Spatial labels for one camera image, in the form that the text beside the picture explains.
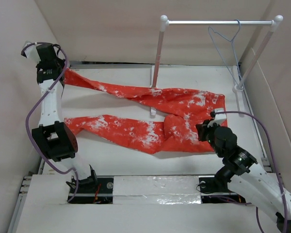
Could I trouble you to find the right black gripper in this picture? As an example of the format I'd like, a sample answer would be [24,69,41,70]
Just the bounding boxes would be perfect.
[195,118,223,157]

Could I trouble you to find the red white patterned trousers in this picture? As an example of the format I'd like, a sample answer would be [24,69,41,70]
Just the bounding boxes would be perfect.
[65,70,229,155]

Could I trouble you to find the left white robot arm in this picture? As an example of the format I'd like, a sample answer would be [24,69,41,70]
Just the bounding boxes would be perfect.
[31,43,98,193]

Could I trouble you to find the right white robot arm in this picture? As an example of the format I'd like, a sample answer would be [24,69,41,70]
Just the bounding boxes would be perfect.
[196,120,291,233]

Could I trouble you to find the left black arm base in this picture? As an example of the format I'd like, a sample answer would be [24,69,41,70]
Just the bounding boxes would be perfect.
[66,172,114,204]

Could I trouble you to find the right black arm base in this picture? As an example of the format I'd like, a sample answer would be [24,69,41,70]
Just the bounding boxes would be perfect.
[196,175,250,206]

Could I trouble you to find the silver foil tape strip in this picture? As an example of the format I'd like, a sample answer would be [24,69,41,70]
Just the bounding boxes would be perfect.
[113,175,201,205]

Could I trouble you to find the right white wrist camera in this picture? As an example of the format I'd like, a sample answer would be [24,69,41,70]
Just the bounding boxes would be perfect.
[208,108,226,127]

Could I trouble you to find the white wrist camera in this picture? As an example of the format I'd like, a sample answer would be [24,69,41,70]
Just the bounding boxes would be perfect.
[208,108,226,127]
[21,44,41,64]

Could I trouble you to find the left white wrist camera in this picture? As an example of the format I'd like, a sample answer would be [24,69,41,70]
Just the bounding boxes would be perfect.
[21,44,41,64]

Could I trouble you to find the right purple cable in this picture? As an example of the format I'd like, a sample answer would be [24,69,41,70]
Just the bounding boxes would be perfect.
[214,110,289,233]

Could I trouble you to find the purple cable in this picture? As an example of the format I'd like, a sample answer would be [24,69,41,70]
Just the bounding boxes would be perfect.
[25,42,80,202]
[214,110,289,233]

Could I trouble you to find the white clothes rack frame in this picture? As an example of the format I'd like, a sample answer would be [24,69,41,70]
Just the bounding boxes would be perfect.
[149,15,284,118]

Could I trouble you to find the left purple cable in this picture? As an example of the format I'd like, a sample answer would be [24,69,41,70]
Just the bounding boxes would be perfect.
[25,42,80,202]

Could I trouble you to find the blue wire hanger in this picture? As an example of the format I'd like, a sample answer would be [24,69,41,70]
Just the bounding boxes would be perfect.
[208,19,244,91]

